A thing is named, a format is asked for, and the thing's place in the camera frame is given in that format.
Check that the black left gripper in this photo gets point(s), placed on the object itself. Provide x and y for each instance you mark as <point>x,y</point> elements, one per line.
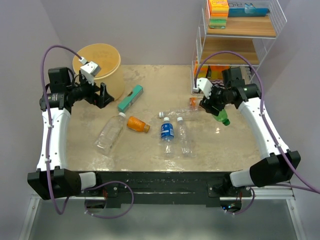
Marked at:
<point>105,97</point>

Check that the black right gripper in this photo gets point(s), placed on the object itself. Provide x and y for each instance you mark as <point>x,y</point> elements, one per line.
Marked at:
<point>207,103</point>

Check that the green plastic bottle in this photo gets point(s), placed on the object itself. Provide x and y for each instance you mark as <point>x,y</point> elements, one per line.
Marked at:
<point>223,118</point>

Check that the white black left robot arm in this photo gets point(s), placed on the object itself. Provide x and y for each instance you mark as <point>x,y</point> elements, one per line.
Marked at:
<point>52,179</point>

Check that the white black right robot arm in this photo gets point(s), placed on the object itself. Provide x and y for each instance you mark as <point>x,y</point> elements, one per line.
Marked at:
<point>277,161</point>

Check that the yellow plastic bin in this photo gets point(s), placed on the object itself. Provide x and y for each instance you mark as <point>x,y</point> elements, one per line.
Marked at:
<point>109,60</point>

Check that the orange label clear bottle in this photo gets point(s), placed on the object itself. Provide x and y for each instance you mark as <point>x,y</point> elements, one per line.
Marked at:
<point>194,103</point>

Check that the teal rectangular box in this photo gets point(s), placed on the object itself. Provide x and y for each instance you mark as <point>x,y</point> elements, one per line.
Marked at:
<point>130,99</point>

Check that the crushed clear bottle white cap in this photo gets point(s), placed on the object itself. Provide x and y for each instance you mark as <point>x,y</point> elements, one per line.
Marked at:
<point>186,113</point>

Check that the purple wavy pattern pouch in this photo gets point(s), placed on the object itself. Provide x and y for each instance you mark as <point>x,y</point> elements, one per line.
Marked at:
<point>217,82</point>

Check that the large clear square bottle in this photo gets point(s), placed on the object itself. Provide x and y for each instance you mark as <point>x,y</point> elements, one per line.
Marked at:
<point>110,133</point>

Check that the sponge pack bottom shelf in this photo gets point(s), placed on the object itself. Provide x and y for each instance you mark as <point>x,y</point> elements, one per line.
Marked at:
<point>203,70</point>

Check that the orange box bottom shelf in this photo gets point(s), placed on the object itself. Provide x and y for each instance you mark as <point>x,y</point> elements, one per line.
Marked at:
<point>217,69</point>

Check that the orange juice bottle left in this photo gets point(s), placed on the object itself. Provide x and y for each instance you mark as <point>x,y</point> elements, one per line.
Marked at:
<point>137,125</point>

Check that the blue label clear bottle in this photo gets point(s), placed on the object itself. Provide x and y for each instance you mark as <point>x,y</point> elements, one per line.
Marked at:
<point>167,136</point>

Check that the slim clear bottle white cap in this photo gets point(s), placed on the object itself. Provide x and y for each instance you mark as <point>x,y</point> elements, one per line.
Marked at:
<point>184,136</point>

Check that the stacked colourful sponges top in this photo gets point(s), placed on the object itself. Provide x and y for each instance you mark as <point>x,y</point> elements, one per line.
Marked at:
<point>218,13</point>

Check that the blue box on shelf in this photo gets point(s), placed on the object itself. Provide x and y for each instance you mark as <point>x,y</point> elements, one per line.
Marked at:
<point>248,9</point>

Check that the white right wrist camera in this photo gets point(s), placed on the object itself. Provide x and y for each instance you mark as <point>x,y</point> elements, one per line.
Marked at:
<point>203,85</point>

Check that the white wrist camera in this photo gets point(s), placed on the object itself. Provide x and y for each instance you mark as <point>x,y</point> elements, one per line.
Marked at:
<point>203,85</point>
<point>89,70</point>

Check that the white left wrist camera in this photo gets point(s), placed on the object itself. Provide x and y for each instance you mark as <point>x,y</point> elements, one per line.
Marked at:
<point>89,70</point>

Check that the white wire shelf rack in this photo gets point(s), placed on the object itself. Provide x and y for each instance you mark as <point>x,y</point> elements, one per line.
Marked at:
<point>251,37</point>

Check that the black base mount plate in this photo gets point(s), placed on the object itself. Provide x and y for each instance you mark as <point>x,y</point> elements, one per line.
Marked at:
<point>164,188</point>

